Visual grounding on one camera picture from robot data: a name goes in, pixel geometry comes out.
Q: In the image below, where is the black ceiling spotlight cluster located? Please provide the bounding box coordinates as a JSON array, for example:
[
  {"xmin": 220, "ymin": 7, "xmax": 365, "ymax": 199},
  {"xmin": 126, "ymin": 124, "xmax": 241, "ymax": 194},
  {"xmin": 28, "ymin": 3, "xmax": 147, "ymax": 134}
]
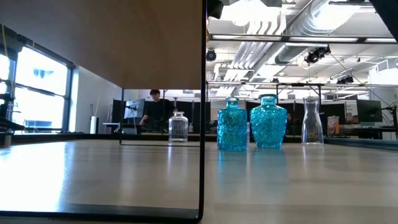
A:
[{"xmin": 303, "ymin": 45, "xmax": 331, "ymax": 65}]

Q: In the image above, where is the black overhead beam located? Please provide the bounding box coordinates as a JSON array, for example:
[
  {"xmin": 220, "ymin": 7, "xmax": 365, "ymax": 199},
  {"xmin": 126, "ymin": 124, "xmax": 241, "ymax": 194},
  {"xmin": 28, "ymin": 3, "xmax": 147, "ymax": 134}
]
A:
[{"xmin": 206, "ymin": 80, "xmax": 398, "ymax": 89}]

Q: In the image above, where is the silver ceiling air duct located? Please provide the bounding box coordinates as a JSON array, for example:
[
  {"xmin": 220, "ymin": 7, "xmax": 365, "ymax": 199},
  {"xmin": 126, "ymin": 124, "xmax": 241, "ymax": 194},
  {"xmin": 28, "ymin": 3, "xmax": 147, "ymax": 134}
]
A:
[{"xmin": 275, "ymin": 0, "xmax": 358, "ymax": 65}]

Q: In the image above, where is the blue glass bottle vase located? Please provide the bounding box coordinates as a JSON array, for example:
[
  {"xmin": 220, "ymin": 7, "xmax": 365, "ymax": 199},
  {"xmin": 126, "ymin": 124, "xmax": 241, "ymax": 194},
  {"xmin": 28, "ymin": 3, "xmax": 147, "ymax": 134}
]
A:
[{"xmin": 216, "ymin": 97, "xmax": 248, "ymax": 152}]

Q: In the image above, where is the blue urn-shaped glass vase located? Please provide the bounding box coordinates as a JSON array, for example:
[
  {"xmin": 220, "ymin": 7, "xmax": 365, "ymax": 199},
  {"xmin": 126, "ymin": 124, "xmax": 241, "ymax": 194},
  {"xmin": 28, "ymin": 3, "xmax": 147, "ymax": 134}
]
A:
[{"xmin": 249, "ymin": 93, "xmax": 289, "ymax": 149}]

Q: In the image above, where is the clear ribbed glass jar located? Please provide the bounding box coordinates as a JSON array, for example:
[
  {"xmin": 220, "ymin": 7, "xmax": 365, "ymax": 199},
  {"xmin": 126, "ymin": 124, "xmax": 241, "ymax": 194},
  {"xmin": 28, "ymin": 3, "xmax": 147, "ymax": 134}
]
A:
[{"xmin": 168, "ymin": 111, "xmax": 189, "ymax": 143}]

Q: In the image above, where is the linear ceiling light bar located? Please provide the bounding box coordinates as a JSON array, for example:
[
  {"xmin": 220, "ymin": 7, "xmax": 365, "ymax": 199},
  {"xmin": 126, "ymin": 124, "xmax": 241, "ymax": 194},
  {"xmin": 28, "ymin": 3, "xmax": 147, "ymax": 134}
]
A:
[{"xmin": 207, "ymin": 33, "xmax": 398, "ymax": 45}]

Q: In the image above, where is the tall clear glass carafe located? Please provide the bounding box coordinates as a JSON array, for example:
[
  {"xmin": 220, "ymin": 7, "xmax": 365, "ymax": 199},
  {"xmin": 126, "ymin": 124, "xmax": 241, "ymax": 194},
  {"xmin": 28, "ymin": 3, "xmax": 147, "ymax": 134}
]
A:
[{"xmin": 300, "ymin": 96, "xmax": 325, "ymax": 145}]

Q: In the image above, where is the grey angled monitor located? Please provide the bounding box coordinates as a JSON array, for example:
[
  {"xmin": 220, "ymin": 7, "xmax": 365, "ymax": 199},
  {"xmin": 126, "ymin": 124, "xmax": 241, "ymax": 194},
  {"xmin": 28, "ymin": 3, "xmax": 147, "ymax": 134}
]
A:
[{"xmin": 124, "ymin": 98, "xmax": 146, "ymax": 121}]

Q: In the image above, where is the large window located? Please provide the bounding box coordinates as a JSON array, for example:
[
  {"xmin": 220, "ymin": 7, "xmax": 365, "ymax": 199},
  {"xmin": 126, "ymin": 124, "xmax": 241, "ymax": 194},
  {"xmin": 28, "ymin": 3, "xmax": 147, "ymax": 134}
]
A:
[{"xmin": 0, "ymin": 43, "xmax": 75, "ymax": 133}]

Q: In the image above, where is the black computer monitor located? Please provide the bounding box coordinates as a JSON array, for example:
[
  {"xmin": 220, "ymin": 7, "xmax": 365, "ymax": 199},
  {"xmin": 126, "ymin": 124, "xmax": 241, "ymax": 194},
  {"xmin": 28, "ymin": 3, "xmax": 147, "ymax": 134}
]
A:
[{"xmin": 356, "ymin": 99, "xmax": 384, "ymax": 123}]

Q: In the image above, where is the black metal bracket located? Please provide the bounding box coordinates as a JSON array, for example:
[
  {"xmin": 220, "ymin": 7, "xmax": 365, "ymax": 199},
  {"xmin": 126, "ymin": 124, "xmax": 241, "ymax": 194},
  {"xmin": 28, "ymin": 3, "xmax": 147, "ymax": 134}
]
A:
[{"xmin": 0, "ymin": 92, "xmax": 31, "ymax": 147}]

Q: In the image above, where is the orange cardboard box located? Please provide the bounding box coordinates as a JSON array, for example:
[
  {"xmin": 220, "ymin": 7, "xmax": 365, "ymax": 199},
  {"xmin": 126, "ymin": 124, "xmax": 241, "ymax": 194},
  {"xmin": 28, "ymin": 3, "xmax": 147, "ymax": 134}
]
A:
[{"xmin": 326, "ymin": 115, "xmax": 340, "ymax": 136}]

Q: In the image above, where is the person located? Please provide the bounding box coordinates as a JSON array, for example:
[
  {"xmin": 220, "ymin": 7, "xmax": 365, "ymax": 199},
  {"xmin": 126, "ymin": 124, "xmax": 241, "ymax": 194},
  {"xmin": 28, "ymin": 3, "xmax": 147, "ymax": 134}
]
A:
[
  {"xmin": 139, "ymin": 89, "xmax": 178, "ymax": 133},
  {"xmin": 284, "ymin": 111, "xmax": 295, "ymax": 133}
]

